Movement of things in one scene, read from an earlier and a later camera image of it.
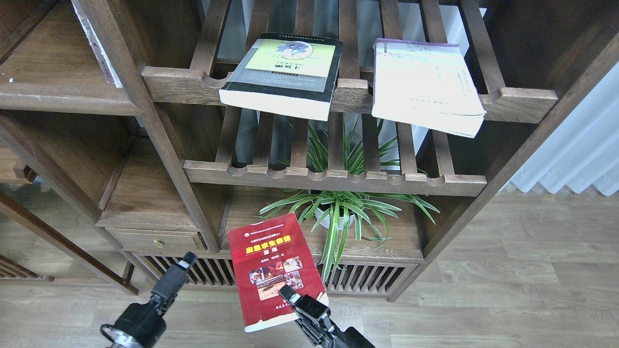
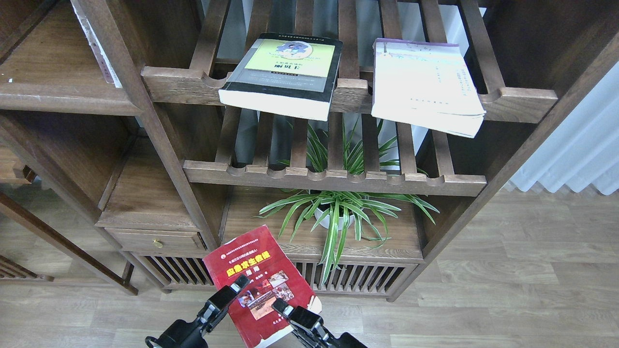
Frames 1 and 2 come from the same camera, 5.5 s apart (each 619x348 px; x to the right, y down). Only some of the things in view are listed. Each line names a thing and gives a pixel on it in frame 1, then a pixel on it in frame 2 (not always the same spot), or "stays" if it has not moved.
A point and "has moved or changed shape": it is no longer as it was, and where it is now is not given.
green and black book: (288, 75) stays
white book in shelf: (111, 75) stays
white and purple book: (430, 85) stays
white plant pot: (326, 221) stays
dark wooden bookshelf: (384, 124) stays
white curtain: (583, 152) stays
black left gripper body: (141, 326) → (181, 334)
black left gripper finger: (168, 286) → (218, 305)
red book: (267, 256) has moved or changed shape
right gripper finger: (289, 295) → (283, 308)
